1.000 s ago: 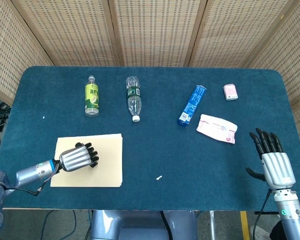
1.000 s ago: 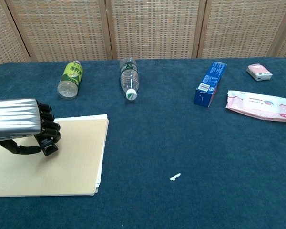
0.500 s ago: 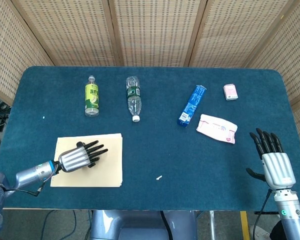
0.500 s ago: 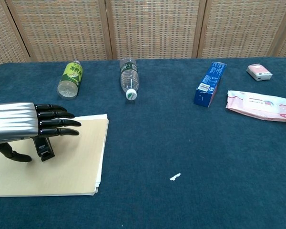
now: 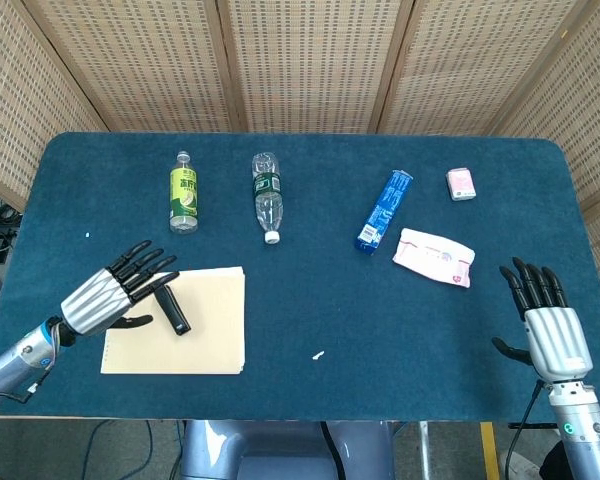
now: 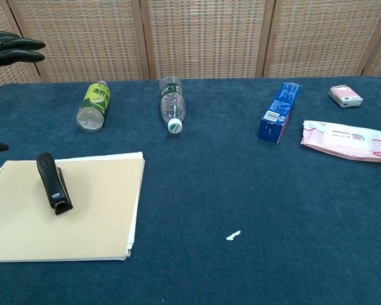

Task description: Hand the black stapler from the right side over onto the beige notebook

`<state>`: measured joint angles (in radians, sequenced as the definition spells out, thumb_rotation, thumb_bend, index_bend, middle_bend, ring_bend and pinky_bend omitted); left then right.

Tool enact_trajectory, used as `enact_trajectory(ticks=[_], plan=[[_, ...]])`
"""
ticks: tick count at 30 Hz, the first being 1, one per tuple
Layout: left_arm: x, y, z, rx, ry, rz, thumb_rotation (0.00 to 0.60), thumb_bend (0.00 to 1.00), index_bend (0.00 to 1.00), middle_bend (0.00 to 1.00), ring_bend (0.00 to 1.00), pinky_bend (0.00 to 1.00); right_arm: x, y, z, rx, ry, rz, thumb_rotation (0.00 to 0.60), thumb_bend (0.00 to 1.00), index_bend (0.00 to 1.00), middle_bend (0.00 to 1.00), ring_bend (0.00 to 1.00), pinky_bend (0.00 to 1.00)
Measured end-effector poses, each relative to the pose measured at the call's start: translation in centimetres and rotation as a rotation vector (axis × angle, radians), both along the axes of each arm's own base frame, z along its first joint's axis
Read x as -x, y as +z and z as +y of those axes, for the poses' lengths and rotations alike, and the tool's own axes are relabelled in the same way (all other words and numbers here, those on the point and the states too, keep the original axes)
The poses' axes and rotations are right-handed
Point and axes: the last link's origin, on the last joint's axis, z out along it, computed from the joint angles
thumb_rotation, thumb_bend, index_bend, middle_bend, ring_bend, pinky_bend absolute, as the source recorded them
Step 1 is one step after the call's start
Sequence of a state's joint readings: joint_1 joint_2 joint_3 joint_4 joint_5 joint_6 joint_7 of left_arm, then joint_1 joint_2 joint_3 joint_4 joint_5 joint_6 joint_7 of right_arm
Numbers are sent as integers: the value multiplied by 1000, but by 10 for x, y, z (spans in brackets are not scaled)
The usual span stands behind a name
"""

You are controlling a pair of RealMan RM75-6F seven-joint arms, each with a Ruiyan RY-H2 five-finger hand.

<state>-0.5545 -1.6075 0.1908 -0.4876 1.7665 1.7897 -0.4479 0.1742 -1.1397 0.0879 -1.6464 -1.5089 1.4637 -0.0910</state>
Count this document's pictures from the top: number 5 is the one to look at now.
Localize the blue felt table cloth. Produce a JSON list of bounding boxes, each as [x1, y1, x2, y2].
[[0, 131, 600, 422]]

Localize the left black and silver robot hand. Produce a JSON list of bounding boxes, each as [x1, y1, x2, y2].
[[59, 240, 181, 337]]

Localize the blue floor cable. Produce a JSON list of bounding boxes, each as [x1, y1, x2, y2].
[[74, 419, 181, 480]]

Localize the black stapler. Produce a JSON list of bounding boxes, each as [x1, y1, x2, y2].
[[155, 284, 192, 336]]

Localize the silver robot torso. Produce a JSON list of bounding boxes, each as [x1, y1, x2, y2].
[[179, 419, 397, 480]]

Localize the beige spiral notebook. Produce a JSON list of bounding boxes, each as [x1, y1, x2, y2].
[[99, 266, 247, 376]]

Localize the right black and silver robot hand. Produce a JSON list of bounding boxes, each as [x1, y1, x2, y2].
[[491, 257, 595, 384]]

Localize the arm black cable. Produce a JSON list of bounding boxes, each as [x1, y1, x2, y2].
[[0, 368, 52, 403], [504, 379, 547, 480]]

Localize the green label drink bottle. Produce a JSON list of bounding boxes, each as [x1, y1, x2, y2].
[[168, 150, 200, 234]]

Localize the metal table leg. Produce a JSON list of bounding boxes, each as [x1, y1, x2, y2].
[[417, 421, 430, 480]]

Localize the woven wooden folding screen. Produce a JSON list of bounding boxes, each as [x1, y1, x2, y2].
[[0, 0, 600, 321]]

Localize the clear plastic water bottle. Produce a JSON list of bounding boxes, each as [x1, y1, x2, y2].
[[251, 152, 285, 245]]

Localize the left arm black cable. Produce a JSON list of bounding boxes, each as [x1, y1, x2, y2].
[[0, 368, 52, 403]]

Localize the blue toothpaste box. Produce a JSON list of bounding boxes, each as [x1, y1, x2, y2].
[[353, 169, 414, 256]]

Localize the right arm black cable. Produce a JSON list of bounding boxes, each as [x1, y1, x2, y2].
[[504, 379, 547, 480]]

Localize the small pink tissue pack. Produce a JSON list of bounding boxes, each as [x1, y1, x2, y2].
[[447, 167, 477, 202]]

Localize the pink wet wipes pack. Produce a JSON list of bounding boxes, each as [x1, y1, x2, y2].
[[392, 228, 477, 289]]

